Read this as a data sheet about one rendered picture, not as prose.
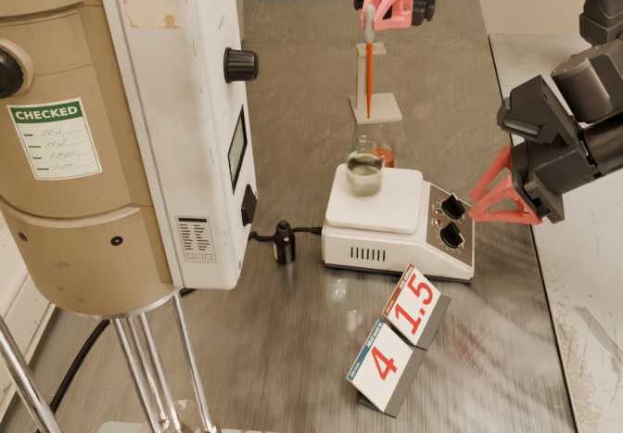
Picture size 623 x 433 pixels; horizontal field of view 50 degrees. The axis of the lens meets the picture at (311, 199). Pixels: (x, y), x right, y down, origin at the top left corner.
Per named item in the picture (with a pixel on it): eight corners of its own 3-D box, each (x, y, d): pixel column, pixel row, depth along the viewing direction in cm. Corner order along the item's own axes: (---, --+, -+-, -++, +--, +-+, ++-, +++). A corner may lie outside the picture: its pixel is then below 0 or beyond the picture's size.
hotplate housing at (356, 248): (472, 219, 98) (479, 177, 92) (471, 286, 88) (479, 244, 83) (322, 204, 101) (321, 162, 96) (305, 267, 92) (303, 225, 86)
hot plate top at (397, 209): (423, 174, 93) (424, 170, 93) (417, 235, 84) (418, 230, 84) (337, 167, 95) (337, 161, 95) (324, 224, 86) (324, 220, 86)
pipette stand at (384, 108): (391, 95, 123) (396, 31, 114) (401, 120, 117) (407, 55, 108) (349, 99, 122) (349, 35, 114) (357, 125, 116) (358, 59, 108)
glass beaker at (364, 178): (338, 198, 89) (338, 150, 84) (350, 174, 93) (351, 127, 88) (382, 209, 88) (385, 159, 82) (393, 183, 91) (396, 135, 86)
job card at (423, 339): (451, 299, 87) (454, 277, 84) (426, 351, 81) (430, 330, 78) (407, 284, 89) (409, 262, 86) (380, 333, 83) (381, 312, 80)
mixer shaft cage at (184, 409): (231, 422, 59) (189, 215, 43) (217, 498, 54) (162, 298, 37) (157, 417, 60) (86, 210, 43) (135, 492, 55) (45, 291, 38)
